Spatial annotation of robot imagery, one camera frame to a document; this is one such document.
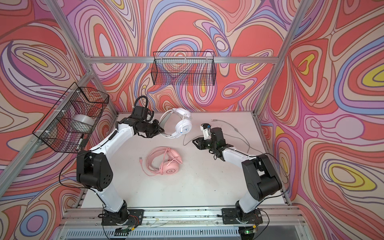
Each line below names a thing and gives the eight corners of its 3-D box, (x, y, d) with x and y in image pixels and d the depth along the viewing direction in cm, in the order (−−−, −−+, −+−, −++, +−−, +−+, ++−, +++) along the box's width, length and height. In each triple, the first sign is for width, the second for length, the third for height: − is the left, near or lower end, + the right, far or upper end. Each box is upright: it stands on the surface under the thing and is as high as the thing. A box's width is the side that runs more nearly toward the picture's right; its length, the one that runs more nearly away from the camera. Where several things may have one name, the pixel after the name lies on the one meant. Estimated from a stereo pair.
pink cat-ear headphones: (141, 176, 89) (136, 169, 81) (146, 153, 99) (142, 145, 91) (181, 176, 89) (179, 169, 81) (182, 153, 99) (181, 145, 91)
